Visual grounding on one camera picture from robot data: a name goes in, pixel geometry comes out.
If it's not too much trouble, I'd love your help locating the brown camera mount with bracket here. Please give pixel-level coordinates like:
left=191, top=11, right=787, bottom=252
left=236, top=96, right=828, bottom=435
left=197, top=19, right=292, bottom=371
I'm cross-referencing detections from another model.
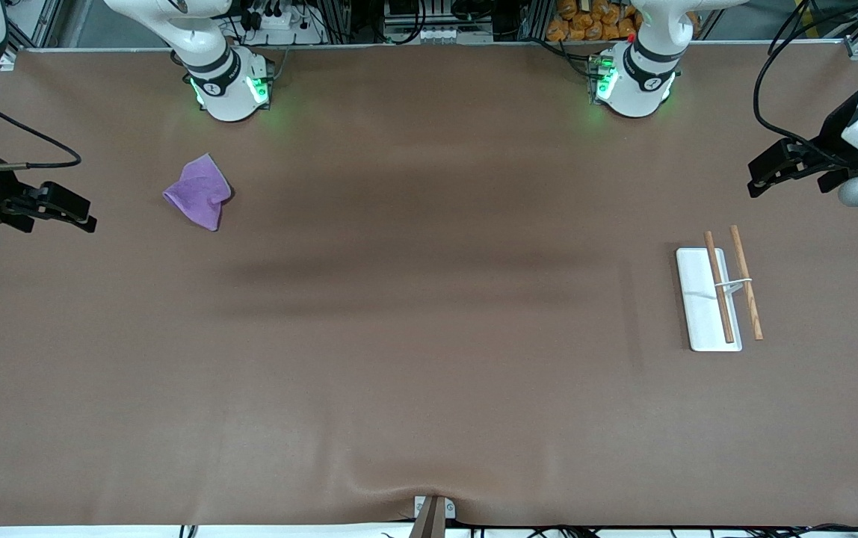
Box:
left=408, top=495, right=457, bottom=538

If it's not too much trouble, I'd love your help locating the white rack with wooden rods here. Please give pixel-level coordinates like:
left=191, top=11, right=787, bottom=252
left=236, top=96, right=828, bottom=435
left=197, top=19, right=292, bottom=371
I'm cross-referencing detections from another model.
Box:
left=676, top=225, right=765, bottom=353

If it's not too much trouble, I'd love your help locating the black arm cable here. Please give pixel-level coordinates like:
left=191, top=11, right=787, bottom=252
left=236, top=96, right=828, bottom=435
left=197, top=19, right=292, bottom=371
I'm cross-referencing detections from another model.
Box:
left=753, top=0, right=858, bottom=161
left=0, top=71, right=82, bottom=173

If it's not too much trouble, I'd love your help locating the purple towel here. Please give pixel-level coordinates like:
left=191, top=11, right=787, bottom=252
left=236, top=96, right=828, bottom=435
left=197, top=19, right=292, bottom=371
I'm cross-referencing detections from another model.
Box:
left=162, top=153, right=233, bottom=232

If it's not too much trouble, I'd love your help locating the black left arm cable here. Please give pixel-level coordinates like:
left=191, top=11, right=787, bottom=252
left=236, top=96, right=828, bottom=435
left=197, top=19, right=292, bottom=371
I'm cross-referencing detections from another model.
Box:
left=753, top=0, right=858, bottom=161

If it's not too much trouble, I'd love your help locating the orange packaged goods pile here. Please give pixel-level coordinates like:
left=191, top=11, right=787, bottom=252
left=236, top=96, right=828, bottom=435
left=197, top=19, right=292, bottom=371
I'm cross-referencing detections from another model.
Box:
left=546, top=0, right=700, bottom=43

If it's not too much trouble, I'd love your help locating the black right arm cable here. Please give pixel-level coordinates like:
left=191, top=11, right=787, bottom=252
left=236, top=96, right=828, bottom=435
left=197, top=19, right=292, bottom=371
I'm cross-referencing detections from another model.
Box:
left=0, top=71, right=82, bottom=173

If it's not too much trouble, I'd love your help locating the brown table mat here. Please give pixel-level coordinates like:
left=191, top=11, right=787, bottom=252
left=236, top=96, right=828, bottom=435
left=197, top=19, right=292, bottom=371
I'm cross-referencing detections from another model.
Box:
left=0, top=45, right=858, bottom=528

